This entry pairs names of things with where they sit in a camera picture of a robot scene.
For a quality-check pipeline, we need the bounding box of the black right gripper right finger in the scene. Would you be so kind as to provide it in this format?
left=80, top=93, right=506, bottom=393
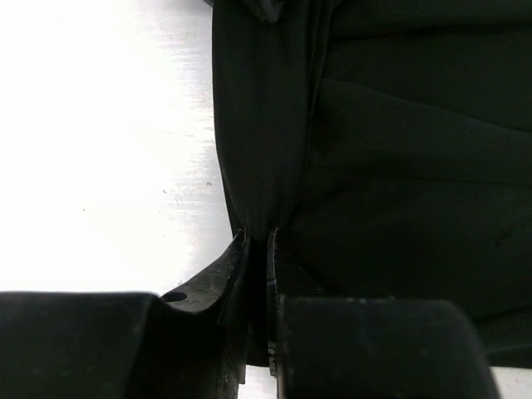
left=267, top=231, right=499, bottom=398

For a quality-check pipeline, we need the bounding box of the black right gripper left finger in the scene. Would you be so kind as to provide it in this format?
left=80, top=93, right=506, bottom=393
left=1, top=233, right=251, bottom=398

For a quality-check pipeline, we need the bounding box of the black t shirt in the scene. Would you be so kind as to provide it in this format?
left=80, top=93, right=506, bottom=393
left=212, top=1, right=531, bottom=368

